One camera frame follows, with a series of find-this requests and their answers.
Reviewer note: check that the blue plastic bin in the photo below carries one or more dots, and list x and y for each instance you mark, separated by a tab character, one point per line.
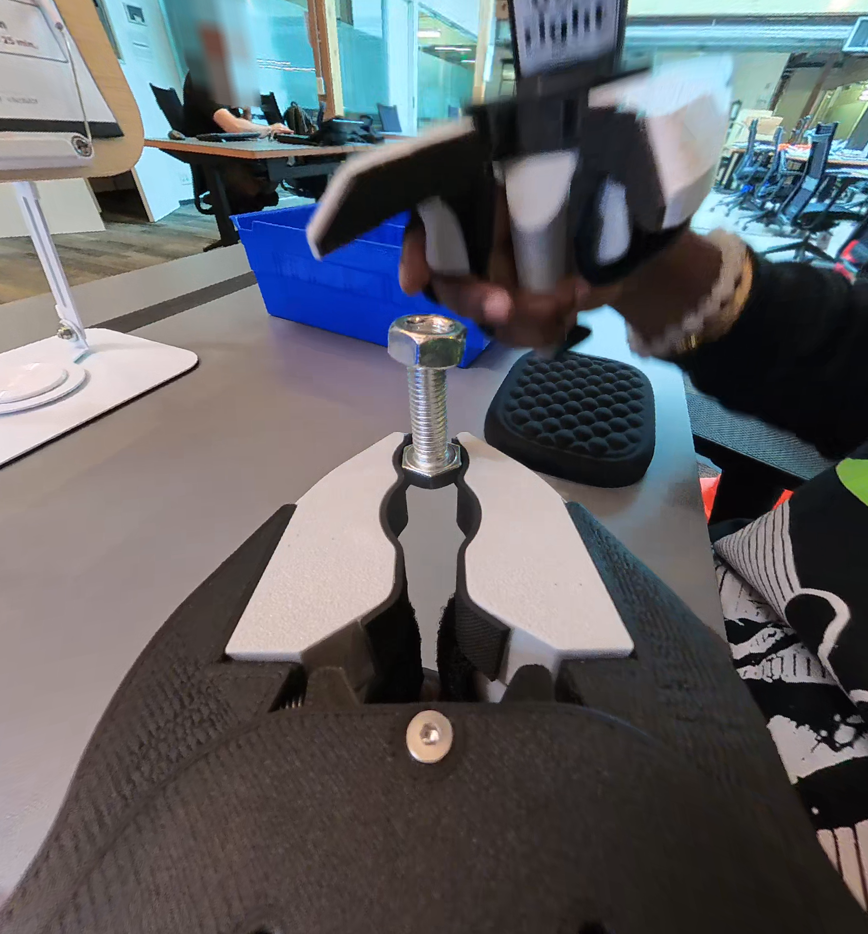
317	284

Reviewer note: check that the black office chair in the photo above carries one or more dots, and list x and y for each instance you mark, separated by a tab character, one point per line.
167	106

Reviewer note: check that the printed instruction sheet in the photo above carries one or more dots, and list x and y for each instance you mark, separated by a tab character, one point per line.
11	80

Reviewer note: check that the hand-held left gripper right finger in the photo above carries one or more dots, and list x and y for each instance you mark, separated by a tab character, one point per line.
543	576

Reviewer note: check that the white document stand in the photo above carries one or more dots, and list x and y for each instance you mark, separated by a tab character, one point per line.
113	379

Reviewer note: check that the black backpack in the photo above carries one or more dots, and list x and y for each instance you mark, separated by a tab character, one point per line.
300	120

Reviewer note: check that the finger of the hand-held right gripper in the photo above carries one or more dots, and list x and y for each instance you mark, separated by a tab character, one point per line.
689	124
390	190

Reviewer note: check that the gold bangle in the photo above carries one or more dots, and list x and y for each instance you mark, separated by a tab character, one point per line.
696	339

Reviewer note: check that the row of black office chairs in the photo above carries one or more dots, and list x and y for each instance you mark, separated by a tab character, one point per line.
820	175

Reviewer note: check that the person's right forearm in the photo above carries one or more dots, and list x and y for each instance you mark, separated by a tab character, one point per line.
806	350

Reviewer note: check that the silver hex nut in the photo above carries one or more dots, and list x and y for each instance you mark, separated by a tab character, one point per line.
423	349

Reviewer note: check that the black honeycomb wrist pad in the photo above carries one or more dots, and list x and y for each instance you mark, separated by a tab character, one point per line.
572	416

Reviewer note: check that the large silver hex bolt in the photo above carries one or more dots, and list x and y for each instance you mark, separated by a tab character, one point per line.
429	408

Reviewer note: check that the person's right hand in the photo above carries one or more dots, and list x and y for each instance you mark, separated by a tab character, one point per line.
550	314

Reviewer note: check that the wooden office desk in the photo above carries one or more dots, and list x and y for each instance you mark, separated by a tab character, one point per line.
259	149

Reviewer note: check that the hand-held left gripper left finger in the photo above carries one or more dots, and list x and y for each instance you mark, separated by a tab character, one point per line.
317	576

